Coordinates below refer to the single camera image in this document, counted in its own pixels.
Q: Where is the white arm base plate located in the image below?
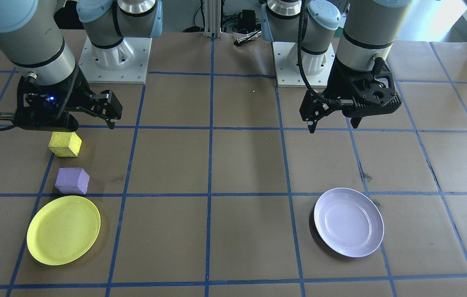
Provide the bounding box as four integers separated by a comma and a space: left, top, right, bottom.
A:
78, 36, 153, 84
272, 41, 337, 88

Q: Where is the yellow foam block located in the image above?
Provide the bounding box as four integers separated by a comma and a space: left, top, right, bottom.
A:
48, 131, 82, 158

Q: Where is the purple foam block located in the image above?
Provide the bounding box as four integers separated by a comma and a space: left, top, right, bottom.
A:
55, 167, 90, 195

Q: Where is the black electronics box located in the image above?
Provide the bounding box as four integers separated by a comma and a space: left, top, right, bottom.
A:
238, 9, 259, 30

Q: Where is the yellow plate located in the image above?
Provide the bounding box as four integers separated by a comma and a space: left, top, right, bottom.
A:
26, 195, 101, 266

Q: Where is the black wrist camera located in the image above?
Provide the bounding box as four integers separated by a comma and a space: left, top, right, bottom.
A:
13, 64, 80, 132
339, 62, 402, 119

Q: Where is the purple plate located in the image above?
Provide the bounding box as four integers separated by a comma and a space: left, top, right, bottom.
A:
314, 188, 384, 258

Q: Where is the silver metal connector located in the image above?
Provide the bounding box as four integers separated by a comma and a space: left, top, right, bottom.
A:
235, 30, 264, 47

